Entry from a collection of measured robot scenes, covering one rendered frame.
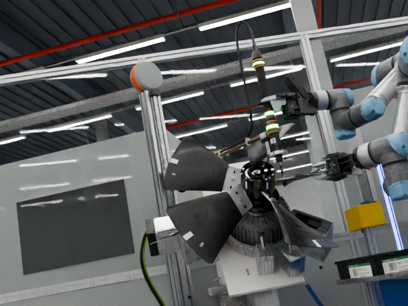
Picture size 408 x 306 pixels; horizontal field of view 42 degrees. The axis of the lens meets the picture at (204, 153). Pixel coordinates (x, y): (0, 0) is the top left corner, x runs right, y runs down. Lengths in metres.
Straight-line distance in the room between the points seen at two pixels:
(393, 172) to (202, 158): 0.69
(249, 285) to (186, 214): 0.33
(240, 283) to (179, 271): 0.58
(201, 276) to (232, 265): 0.64
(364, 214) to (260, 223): 0.49
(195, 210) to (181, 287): 0.72
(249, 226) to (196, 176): 0.27
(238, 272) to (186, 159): 0.45
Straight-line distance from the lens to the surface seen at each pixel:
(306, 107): 2.00
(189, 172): 1.96
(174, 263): 2.38
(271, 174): 1.82
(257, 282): 1.86
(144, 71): 2.58
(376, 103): 1.94
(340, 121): 2.02
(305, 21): 6.74
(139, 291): 2.54
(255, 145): 2.12
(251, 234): 1.91
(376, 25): 3.04
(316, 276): 2.62
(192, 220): 1.72
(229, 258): 1.93
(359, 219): 2.18
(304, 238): 1.66
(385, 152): 1.65
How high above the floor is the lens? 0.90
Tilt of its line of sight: 13 degrees up
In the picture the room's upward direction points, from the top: 11 degrees counter-clockwise
